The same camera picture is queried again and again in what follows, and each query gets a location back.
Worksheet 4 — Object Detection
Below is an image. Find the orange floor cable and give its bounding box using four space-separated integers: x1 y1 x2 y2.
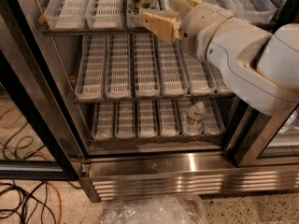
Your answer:
46 180 64 224

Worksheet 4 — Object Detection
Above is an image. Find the clear plastic bin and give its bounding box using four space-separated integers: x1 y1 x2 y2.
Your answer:
100 194 207 224

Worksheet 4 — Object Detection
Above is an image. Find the clear plastic water bottle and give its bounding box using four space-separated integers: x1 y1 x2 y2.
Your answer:
186 102 206 136

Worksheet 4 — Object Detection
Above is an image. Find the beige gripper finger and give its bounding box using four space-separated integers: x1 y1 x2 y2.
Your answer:
168 0 204 18
140 8 181 43

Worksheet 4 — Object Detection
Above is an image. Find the stainless steel display fridge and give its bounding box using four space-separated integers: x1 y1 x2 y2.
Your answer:
8 0 299 203

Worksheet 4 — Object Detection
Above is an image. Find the open glass fridge door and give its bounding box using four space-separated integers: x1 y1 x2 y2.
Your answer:
0 0 88 180

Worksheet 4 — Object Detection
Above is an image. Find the right glass fridge door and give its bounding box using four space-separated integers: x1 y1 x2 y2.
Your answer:
234 104 298 167

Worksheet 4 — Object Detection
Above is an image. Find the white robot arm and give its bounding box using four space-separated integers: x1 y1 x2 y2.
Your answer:
140 0 299 116

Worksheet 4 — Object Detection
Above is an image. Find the black floor cable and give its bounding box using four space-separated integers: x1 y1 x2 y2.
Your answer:
0 180 82 224

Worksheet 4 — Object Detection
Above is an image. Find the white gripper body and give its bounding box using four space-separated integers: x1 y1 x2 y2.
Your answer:
179 4 234 62

